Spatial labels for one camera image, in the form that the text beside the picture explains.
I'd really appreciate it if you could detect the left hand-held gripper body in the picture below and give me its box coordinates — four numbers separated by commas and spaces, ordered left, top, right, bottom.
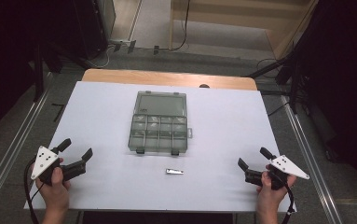
31, 146, 88, 187

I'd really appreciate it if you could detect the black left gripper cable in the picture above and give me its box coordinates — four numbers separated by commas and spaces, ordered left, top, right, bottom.
23, 158, 45, 224

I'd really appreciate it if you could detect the white table board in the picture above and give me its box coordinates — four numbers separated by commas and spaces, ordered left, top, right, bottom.
23, 80, 297, 214

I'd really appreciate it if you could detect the black metal stand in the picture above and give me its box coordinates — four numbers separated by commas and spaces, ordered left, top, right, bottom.
26, 36, 93, 104

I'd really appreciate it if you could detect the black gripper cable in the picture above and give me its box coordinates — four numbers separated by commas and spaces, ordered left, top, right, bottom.
270, 172, 295, 224
23, 158, 45, 224

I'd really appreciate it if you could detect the person's left hand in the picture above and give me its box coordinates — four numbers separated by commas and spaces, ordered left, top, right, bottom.
35, 158, 72, 215

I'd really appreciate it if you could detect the black hanging cable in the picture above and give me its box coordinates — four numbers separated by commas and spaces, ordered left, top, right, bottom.
169, 0, 192, 52

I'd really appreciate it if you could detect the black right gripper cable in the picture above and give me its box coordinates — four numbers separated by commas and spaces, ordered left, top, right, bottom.
270, 172, 295, 224

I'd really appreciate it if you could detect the power strip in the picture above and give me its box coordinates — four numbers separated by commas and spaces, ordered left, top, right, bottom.
106, 38, 138, 54

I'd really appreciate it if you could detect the aluminium floor rail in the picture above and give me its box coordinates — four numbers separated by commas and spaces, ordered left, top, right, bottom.
280, 94, 344, 224
0, 88, 51, 214

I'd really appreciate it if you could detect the black tripod stand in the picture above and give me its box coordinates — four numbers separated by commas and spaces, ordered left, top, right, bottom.
242, 43, 312, 115

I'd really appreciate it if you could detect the light wooden furniture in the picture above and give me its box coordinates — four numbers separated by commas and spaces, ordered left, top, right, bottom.
169, 0, 320, 61

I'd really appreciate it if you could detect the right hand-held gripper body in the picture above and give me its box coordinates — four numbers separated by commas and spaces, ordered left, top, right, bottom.
244, 154, 310, 191

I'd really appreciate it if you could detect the person's right hand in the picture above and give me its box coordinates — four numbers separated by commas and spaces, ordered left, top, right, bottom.
255, 164, 297, 213

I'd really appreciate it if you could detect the black floor cable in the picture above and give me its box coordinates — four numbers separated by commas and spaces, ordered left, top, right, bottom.
254, 57, 281, 76

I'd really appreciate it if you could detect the clear plastic organiser box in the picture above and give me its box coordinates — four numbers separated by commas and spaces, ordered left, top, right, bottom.
127, 90, 195, 156

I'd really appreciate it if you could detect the white floor cable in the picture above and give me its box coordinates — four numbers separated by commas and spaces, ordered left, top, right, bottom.
87, 45, 115, 70

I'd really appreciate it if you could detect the wooden table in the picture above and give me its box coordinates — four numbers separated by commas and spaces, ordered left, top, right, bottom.
81, 68, 258, 224

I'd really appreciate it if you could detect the dark curtain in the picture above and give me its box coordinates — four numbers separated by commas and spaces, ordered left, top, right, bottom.
286, 0, 357, 200

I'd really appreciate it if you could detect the black tape mark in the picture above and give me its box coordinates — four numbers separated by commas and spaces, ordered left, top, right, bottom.
50, 103, 66, 123

